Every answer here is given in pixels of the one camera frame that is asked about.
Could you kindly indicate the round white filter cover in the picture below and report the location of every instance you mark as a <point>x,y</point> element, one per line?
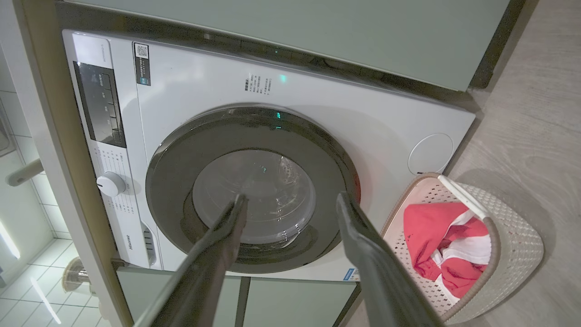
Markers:
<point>430,154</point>

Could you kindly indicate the dark round washer door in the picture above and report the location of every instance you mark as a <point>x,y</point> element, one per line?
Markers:
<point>172,181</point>

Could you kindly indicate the plain red garment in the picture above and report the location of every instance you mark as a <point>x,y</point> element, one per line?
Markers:
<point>422,227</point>

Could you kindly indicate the chrome round fixture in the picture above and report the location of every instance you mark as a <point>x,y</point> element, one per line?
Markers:
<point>75,274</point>

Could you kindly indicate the cream perforated laundry basket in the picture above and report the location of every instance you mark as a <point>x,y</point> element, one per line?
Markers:
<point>513,245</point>

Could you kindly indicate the pale green cabinet door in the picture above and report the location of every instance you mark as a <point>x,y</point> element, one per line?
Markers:
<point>295,304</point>
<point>150,290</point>
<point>340,32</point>

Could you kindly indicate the blue energy label sticker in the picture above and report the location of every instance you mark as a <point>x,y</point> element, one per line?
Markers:
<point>350,274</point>

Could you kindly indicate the black washer display panel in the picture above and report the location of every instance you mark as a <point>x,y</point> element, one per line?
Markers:
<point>102,106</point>

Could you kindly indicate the white washing machine dial knob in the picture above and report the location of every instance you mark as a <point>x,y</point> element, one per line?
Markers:
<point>110,184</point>

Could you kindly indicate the red and white striped garment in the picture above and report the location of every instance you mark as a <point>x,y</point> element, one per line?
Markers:
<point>472,250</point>

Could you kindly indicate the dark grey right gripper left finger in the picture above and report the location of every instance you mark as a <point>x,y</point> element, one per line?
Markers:
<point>204,263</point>

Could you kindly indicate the black QR code sticker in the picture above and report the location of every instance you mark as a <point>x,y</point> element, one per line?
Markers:
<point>141,63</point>

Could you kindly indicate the printed text warning label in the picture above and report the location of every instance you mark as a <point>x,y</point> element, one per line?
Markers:
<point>258,85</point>

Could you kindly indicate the dark cabinet plinth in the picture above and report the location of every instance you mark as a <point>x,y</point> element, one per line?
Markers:
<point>497,45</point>

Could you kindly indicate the white front-load washing machine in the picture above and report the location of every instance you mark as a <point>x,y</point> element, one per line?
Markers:
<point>204,86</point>

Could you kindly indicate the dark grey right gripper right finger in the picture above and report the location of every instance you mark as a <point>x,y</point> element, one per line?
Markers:
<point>376,272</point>

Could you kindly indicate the white detergent drawer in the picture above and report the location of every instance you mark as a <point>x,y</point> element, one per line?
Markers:
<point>136,245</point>

